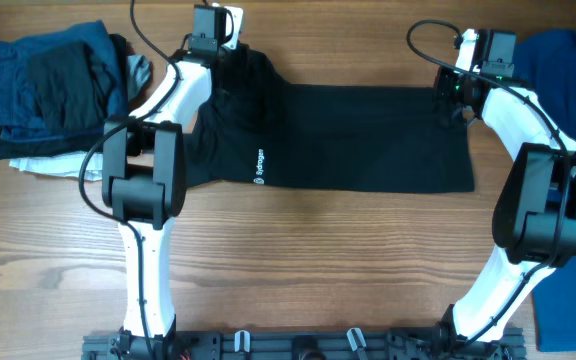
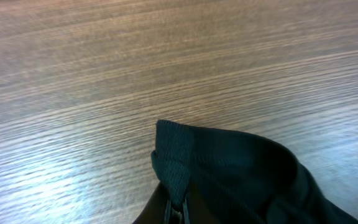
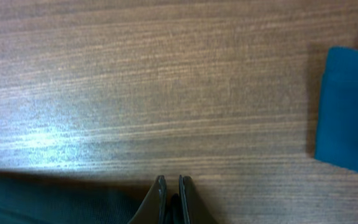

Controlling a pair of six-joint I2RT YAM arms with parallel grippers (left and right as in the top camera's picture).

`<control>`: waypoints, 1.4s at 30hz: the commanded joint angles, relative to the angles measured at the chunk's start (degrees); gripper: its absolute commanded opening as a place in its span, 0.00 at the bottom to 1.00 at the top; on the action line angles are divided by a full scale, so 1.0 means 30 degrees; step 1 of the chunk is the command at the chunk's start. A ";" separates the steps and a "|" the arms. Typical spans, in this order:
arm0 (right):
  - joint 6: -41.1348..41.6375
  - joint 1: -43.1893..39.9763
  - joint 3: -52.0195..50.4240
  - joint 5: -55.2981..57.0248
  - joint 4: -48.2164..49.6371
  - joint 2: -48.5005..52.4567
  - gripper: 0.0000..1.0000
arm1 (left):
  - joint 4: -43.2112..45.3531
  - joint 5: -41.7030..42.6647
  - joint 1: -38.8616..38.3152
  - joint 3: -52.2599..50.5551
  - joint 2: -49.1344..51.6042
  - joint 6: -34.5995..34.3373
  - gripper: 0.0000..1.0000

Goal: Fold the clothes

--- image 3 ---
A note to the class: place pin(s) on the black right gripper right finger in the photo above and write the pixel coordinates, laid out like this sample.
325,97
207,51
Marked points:
193,208

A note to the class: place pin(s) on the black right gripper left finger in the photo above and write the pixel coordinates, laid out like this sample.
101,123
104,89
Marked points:
153,206

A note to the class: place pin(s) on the black polo shirt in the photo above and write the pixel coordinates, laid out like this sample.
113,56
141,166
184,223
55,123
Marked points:
24,201

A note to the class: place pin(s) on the blue shirt on right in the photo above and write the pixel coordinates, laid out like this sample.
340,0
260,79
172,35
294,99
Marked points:
337,129

